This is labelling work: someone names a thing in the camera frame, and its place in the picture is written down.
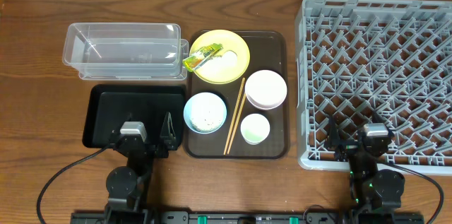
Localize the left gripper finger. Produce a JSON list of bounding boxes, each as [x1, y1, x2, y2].
[[112, 114, 131, 139], [160, 112, 177, 150]]

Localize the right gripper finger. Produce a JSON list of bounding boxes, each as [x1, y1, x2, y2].
[[324, 116, 340, 148], [372, 113, 394, 136]]

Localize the light blue bowl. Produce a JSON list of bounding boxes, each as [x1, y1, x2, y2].
[[184, 94, 227, 134]]

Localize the white green cup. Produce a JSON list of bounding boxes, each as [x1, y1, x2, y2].
[[240, 113, 270, 145]]

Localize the pink bowl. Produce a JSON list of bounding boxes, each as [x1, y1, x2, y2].
[[245, 70, 287, 110]]

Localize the green snack wrapper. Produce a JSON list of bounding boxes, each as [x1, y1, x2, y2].
[[183, 43, 222, 72]]

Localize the rice leftovers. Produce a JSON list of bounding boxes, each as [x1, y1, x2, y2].
[[190, 93, 225, 133]]

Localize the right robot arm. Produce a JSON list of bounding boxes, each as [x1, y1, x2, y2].
[[324, 114, 405, 223]]

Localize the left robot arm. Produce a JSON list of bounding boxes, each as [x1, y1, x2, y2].
[[104, 112, 177, 224]]

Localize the grey dishwasher rack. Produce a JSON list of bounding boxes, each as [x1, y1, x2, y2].
[[295, 0, 451, 176]]

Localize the black plastic tray bin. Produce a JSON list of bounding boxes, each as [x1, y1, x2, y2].
[[82, 84, 186, 151]]

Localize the brown serving tray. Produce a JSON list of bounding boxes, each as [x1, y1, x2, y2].
[[183, 30, 290, 159]]

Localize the clear plastic bin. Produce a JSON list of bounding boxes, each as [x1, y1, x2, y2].
[[62, 23, 189, 81]]

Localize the wooden chopstick right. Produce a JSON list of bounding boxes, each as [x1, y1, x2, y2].
[[227, 93, 246, 155]]

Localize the wooden chopstick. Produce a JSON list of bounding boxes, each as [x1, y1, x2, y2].
[[227, 93, 246, 155], [223, 78, 245, 155]]

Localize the wooden chopstick left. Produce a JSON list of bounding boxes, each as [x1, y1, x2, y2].
[[223, 78, 245, 155]]

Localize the yellow plate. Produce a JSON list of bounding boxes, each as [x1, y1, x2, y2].
[[190, 30, 250, 84]]

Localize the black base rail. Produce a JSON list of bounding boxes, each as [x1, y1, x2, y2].
[[69, 210, 424, 224]]

